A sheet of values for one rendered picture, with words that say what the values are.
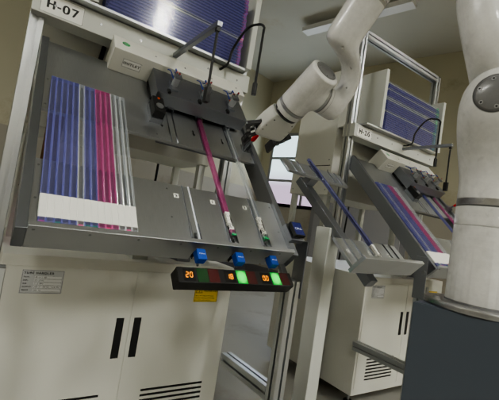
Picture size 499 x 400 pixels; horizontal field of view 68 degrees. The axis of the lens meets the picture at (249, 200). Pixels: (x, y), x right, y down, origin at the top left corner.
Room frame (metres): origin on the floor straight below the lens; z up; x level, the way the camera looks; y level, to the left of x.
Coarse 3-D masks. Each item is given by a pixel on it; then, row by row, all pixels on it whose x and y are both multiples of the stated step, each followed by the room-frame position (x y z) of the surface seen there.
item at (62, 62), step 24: (48, 48) 1.06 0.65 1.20; (48, 72) 1.00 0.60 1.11; (72, 72) 1.05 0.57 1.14; (96, 72) 1.12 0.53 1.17; (48, 96) 0.94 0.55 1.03; (120, 96) 1.11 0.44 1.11; (144, 96) 1.18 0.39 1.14; (144, 120) 1.10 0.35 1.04; (168, 120) 1.16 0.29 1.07; (192, 120) 1.24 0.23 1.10; (168, 144) 1.16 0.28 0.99; (192, 144) 1.15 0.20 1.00; (216, 144) 1.22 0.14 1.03
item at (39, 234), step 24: (24, 240) 0.71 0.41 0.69; (48, 240) 0.73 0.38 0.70; (72, 240) 0.75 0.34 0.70; (96, 240) 0.77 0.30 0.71; (120, 240) 0.79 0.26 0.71; (144, 240) 0.81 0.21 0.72; (168, 240) 0.84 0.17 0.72; (192, 240) 0.87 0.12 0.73; (216, 240) 0.91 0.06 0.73; (264, 264) 1.06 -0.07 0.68
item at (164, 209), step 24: (144, 192) 0.91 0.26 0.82; (168, 192) 0.96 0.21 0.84; (192, 192) 1.01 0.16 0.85; (216, 192) 1.06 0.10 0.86; (144, 216) 0.87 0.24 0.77; (168, 216) 0.91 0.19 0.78; (192, 216) 0.95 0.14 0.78; (216, 216) 1.00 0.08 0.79; (240, 216) 1.06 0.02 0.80; (264, 216) 1.12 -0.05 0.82; (240, 240) 0.99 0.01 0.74
